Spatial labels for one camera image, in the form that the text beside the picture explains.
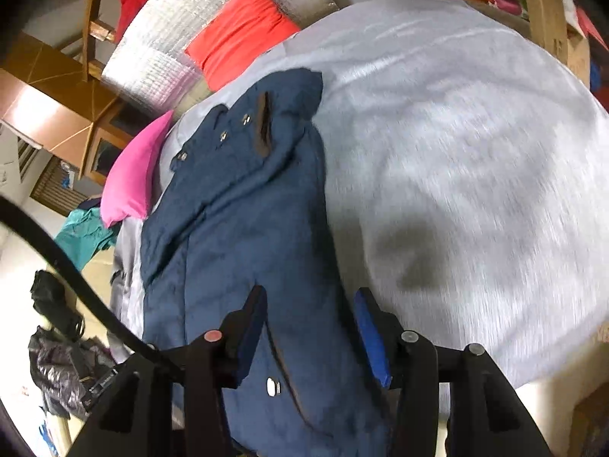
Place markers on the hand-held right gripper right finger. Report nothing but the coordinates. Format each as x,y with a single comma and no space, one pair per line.
373,342

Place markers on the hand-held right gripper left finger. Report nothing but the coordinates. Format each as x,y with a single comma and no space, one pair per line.
250,338

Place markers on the navy blue jacket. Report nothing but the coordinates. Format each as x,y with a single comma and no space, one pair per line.
238,228

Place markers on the dark shiny puffer jacket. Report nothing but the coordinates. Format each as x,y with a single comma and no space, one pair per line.
57,366

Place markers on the teal shirt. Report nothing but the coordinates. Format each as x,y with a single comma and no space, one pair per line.
81,233

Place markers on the pink pillow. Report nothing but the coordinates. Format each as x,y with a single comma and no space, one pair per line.
133,176

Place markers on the black garment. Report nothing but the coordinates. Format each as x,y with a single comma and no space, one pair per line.
47,290

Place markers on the grey blanket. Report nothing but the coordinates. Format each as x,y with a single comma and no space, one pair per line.
476,152

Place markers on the wooden cabinet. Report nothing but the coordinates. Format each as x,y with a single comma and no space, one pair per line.
95,152

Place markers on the cream sofa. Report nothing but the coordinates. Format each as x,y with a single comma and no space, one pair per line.
14,266

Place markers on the silver foil insulation panel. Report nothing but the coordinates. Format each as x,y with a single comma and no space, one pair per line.
166,57

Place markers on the red-orange pillow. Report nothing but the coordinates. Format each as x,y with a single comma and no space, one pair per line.
238,33

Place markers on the wooden stair railing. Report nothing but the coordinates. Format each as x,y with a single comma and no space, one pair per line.
90,19

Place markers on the wooden shelf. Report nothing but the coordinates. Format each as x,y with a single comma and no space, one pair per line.
542,9

